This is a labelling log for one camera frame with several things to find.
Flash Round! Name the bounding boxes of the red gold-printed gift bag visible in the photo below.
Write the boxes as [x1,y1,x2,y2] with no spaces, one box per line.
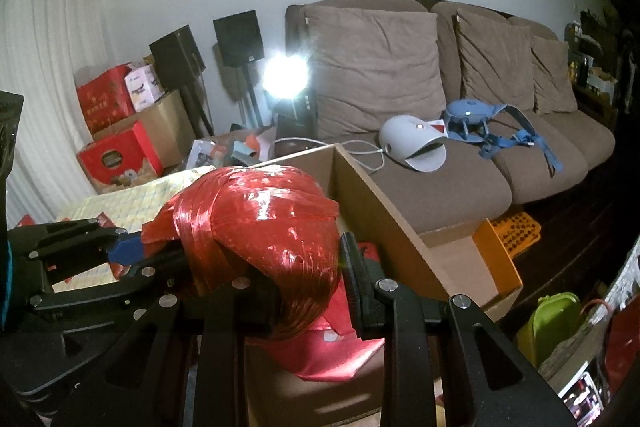
[76,64,137,136]

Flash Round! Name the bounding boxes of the green plastic container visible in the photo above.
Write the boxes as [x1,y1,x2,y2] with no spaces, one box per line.
[515,292,583,368]

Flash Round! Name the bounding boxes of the red chocolate gift box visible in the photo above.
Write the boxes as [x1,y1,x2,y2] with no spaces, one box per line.
[76,121,165,195]

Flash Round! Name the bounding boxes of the orange smooth box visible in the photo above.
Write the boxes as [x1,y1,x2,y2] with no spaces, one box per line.
[472,219,523,290]

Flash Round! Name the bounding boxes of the large brown sofa cushion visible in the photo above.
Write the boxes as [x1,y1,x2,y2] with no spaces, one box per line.
[302,4,448,142]

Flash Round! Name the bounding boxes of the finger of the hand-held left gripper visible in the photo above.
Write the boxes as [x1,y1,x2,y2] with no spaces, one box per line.
[30,249,193,315]
[7,218,147,280]

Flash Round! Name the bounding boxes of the white curtain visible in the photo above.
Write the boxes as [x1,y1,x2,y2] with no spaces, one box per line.
[0,0,166,228]

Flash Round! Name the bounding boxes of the dark cluttered shelf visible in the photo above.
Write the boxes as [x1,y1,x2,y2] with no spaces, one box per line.
[565,7,631,132]

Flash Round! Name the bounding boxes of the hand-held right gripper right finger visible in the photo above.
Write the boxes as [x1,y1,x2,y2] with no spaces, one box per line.
[340,232,576,427]

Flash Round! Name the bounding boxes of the cluttered low cardboard box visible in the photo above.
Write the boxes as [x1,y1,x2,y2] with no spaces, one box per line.
[187,127,278,170]

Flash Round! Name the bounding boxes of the white dome massager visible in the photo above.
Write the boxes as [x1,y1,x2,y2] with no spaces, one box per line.
[377,116,448,172]

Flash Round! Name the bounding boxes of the brown sofa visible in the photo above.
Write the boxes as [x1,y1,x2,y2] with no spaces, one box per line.
[284,0,616,235]

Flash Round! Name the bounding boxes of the white cable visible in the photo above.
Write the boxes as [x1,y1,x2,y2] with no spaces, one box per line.
[272,138,386,170]

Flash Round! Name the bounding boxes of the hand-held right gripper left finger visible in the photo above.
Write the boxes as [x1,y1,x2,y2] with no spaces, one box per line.
[50,274,283,427]

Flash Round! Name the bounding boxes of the yellow plaid tablecloth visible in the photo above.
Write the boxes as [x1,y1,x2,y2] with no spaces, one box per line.
[52,167,216,293]

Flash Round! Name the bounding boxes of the red shopping bag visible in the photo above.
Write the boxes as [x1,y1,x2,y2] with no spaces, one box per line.
[602,307,640,388]

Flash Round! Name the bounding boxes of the bright work lamp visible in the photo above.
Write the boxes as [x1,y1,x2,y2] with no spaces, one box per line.
[262,54,319,140]

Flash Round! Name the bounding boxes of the orange perforated crate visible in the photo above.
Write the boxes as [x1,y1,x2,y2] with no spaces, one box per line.
[490,213,543,258]

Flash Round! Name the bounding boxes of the blue strapped massager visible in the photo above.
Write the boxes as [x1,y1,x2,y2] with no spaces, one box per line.
[442,99,566,178]

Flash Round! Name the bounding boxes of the small brown sofa cushion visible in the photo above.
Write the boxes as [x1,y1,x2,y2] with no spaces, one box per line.
[530,36,578,115]

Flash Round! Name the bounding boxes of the closed brown cardboard box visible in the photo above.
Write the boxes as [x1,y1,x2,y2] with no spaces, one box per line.
[92,89,197,168]

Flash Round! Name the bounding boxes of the black speaker on stand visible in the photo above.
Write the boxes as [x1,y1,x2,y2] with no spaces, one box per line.
[149,25,213,135]
[212,11,265,128]

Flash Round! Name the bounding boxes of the white pictured carton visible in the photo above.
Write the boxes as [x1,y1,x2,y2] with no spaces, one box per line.
[124,63,166,112]

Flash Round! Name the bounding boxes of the medium brown sofa cushion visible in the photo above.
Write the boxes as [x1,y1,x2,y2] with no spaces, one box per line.
[456,9,535,112]

